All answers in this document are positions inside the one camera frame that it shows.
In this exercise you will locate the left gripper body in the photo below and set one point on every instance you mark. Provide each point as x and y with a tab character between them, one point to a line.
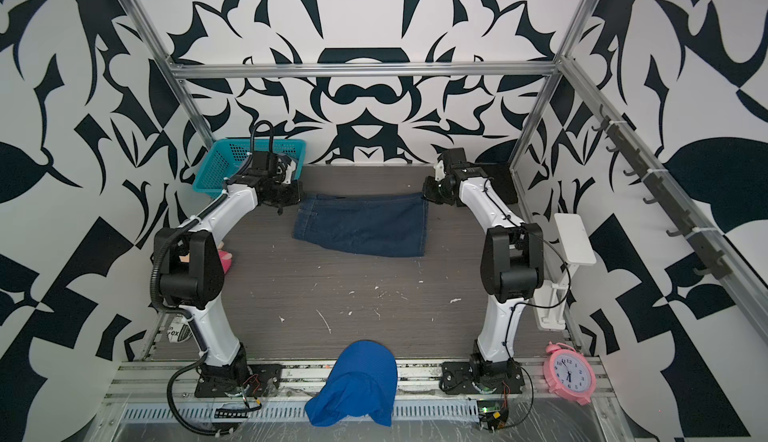
286	194

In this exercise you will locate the grey wall hook rack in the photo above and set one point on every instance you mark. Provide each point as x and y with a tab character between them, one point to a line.
667	194

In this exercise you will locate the blue cloth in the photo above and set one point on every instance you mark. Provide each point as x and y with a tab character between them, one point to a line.
362	382

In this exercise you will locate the dark blue denim skirt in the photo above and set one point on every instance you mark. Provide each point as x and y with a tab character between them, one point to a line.
383	226

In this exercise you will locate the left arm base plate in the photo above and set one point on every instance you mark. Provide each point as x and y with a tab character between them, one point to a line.
256	380

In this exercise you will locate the black skirt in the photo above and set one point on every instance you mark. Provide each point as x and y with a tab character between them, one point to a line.
501	181

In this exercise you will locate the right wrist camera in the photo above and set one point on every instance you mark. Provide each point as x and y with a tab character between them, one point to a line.
440	173

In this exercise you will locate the pink alarm clock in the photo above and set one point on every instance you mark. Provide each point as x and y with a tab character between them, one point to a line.
568	374

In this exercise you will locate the teal plastic basket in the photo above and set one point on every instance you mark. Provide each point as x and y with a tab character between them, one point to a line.
227	155

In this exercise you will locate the small green circuit board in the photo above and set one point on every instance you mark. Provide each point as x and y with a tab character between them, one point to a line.
492	415

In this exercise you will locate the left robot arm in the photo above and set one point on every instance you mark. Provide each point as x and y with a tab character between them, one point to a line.
187	275

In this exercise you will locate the pink plush toy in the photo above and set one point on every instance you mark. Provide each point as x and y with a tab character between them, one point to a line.
226	260

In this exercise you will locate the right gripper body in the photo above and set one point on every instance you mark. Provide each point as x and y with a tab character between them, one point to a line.
439	191

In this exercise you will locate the aluminium frame crossbar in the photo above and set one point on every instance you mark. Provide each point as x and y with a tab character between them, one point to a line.
189	72

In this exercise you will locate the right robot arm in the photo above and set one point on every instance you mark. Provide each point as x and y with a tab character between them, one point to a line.
511	267

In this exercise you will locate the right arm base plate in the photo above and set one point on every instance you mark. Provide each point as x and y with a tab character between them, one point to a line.
481	377

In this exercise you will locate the white shelf stand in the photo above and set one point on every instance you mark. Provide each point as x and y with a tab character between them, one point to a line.
573	252

